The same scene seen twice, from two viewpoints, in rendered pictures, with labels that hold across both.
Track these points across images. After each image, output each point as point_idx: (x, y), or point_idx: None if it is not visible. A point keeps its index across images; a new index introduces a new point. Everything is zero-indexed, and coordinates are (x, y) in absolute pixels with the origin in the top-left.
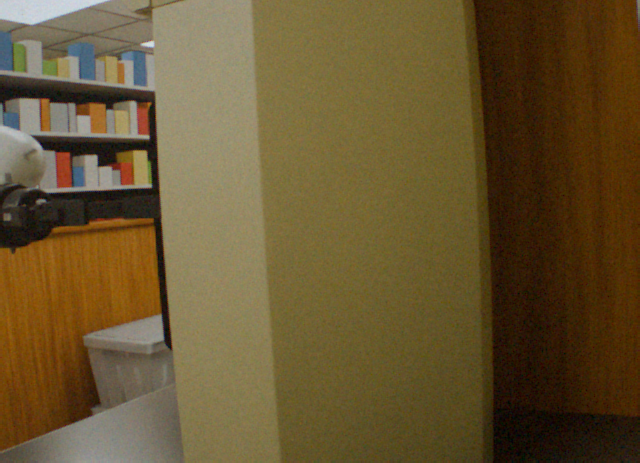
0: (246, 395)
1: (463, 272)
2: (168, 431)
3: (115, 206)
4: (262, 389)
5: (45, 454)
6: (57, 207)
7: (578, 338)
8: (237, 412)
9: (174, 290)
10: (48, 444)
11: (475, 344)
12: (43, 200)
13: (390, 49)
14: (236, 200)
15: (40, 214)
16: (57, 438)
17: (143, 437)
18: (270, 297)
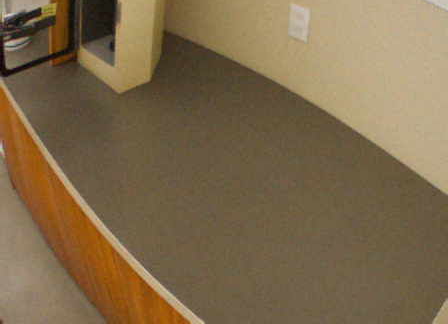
0: (143, 48)
1: (164, 1)
2: (56, 94)
3: (19, 19)
4: (148, 44)
5: (49, 122)
6: (41, 22)
7: None
8: (139, 54)
9: (123, 27)
10: (39, 121)
11: (163, 18)
12: (7, 26)
13: None
14: None
15: (36, 27)
16: (35, 119)
17: (55, 99)
18: (153, 19)
